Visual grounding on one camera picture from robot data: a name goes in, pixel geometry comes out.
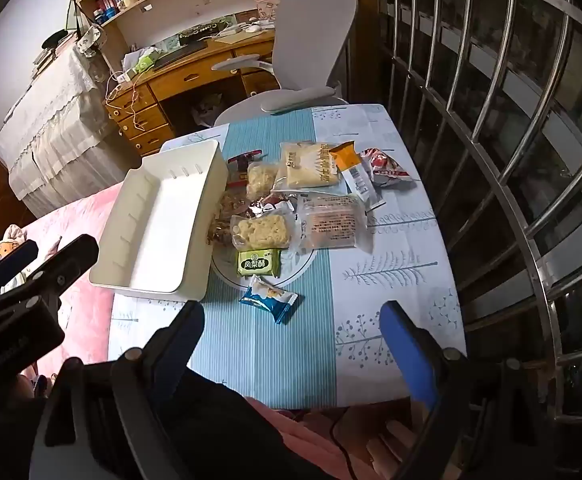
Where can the green packet on desk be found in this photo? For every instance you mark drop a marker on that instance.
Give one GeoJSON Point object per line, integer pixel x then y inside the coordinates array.
{"type": "Point", "coordinates": [143, 63]}

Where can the black keyboard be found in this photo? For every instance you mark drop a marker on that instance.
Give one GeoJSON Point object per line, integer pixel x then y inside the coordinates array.
{"type": "Point", "coordinates": [181, 52]}

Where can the orange and white snack packet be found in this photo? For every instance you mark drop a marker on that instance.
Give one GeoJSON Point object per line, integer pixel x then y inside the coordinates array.
{"type": "Point", "coordinates": [351, 165]}

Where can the person's pink trousers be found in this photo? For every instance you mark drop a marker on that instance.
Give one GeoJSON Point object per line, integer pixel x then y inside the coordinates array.
{"type": "Point", "coordinates": [291, 435]}

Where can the person's black clothing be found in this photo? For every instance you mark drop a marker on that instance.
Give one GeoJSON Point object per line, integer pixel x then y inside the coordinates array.
{"type": "Point", "coordinates": [221, 425]}

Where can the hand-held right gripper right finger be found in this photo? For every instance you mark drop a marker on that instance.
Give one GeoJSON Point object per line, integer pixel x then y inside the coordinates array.
{"type": "Point", "coordinates": [406, 355]}

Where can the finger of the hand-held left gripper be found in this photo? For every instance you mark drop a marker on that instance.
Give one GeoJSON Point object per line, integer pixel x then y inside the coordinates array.
{"type": "Point", "coordinates": [68, 262]}
{"type": "Point", "coordinates": [13, 262]}

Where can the clear packet of pale cookies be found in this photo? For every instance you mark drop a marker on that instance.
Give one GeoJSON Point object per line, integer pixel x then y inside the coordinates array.
{"type": "Point", "coordinates": [261, 180]}

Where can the bear printed blanket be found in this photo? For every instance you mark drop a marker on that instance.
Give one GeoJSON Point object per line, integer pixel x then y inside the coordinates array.
{"type": "Point", "coordinates": [5, 249]}

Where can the clear packet of pink cake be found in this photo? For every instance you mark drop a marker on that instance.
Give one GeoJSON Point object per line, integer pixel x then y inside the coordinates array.
{"type": "Point", "coordinates": [331, 220]}

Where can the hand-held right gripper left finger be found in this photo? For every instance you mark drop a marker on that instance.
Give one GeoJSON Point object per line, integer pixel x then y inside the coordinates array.
{"type": "Point", "coordinates": [188, 327]}

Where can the clear packet of brown nuts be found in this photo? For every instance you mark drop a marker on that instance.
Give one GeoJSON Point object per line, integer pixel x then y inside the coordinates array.
{"type": "Point", "coordinates": [223, 210]}

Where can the trash bag under desk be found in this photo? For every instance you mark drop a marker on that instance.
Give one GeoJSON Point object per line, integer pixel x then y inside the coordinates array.
{"type": "Point", "coordinates": [208, 107]}

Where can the clear packet of rice crackers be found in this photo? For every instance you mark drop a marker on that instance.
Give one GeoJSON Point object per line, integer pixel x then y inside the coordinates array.
{"type": "Point", "coordinates": [261, 232]}

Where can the green snack packet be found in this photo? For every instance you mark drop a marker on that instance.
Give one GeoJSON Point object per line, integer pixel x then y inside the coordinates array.
{"type": "Point", "coordinates": [258, 263]}

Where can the wooden bookshelf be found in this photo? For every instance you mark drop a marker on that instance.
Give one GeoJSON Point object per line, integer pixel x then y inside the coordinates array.
{"type": "Point", "coordinates": [186, 0]}

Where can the blue jar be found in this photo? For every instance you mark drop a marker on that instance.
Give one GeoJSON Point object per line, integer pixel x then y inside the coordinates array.
{"type": "Point", "coordinates": [102, 15]}

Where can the red and white packet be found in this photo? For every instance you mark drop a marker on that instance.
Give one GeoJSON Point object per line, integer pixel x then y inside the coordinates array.
{"type": "Point", "coordinates": [386, 167]}

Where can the white computer mouse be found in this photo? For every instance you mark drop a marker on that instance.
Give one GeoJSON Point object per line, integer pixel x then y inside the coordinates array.
{"type": "Point", "coordinates": [253, 28]}

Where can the decorated gift box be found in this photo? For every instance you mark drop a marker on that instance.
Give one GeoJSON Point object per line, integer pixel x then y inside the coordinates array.
{"type": "Point", "coordinates": [266, 7]}

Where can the blue snack packet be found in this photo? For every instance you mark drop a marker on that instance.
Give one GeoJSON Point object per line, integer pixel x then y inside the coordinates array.
{"type": "Point", "coordinates": [271, 302]}

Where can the floral fabric bag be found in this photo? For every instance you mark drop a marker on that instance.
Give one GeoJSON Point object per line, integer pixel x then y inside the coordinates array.
{"type": "Point", "coordinates": [91, 40]}

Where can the person's bare foot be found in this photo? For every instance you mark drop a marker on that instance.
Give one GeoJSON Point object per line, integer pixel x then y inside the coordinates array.
{"type": "Point", "coordinates": [391, 445]}

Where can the pink blanket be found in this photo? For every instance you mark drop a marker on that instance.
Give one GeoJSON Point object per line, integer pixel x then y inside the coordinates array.
{"type": "Point", "coordinates": [81, 325]}

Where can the large clear bread bag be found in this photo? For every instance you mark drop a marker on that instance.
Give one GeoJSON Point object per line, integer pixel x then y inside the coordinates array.
{"type": "Point", "coordinates": [306, 165]}

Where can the teal and white printed tablecloth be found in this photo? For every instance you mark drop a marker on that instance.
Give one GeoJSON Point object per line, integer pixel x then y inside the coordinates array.
{"type": "Point", "coordinates": [281, 360]}

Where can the white plastic storage bin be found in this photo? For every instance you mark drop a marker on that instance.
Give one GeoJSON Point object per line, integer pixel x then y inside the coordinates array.
{"type": "Point", "coordinates": [156, 220]}

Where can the red-topped dark snack packet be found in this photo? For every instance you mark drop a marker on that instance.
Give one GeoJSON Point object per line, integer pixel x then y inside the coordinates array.
{"type": "Point", "coordinates": [241, 162]}

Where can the wooden desk with drawers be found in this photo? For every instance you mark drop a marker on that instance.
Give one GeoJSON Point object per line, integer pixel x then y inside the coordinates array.
{"type": "Point", "coordinates": [191, 77]}

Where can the grey office chair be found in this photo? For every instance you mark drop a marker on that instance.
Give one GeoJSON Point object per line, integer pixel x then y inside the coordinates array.
{"type": "Point", "coordinates": [311, 35]}

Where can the pile of flat books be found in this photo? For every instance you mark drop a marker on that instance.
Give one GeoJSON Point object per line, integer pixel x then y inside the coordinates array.
{"type": "Point", "coordinates": [46, 55]}

